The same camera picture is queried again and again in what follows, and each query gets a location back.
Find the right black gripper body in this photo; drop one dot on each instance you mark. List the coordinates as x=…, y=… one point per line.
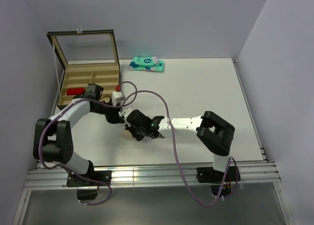
x=139, y=133

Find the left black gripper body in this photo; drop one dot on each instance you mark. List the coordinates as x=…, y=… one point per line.
x=108, y=111

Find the red sock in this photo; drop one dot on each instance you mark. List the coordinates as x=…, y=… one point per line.
x=75, y=91

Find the beige brown striped sock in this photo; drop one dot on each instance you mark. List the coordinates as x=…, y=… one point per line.
x=126, y=133

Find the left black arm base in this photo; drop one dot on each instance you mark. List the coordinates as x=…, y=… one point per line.
x=87, y=189

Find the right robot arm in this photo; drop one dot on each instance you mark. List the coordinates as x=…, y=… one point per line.
x=213, y=131

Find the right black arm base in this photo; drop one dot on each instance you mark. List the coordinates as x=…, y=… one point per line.
x=209, y=175

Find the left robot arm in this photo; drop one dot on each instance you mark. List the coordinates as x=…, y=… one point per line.
x=53, y=142

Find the teal patterned folded socks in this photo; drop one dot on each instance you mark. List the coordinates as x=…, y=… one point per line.
x=151, y=64

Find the black compartment organizer box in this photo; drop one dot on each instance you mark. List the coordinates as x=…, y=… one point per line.
x=87, y=57

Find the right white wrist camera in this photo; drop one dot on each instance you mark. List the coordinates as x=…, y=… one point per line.
x=125, y=112

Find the aluminium front rail frame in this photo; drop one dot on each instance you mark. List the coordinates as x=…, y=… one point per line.
x=154, y=181

